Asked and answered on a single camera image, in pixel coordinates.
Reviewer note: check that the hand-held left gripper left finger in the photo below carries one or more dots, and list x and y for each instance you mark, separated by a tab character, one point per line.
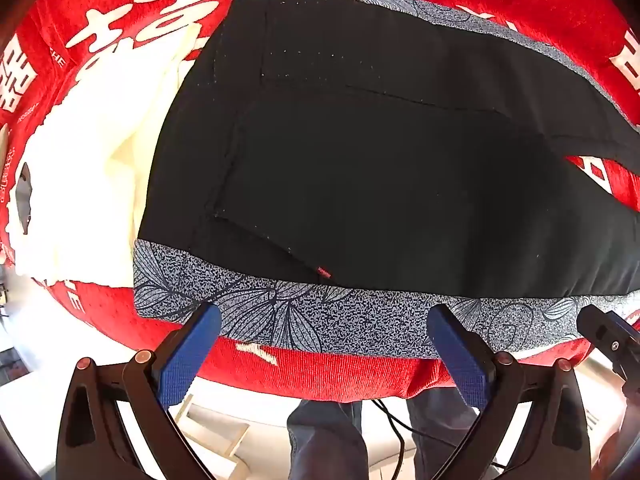
189	357

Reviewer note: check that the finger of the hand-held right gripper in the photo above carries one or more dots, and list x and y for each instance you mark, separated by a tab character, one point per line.
607	335

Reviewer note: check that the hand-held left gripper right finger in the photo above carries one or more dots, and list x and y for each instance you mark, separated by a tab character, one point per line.
461	357

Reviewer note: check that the black pants with grey patterned bands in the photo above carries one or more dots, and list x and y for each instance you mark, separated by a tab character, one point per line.
360	170

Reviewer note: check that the person's right leg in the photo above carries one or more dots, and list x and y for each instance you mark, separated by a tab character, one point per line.
437	435

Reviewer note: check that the person's leg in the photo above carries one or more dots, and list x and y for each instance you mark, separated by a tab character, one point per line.
325	440
437	435

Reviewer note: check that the red printed blanket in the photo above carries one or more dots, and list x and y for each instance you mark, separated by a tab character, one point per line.
320	370

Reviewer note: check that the person's left leg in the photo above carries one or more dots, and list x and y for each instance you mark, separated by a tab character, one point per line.
325	440

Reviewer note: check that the cream white cloth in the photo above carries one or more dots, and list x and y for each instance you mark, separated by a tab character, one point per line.
95	170

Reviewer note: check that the white wooden frame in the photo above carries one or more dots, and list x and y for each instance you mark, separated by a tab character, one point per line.
215	430

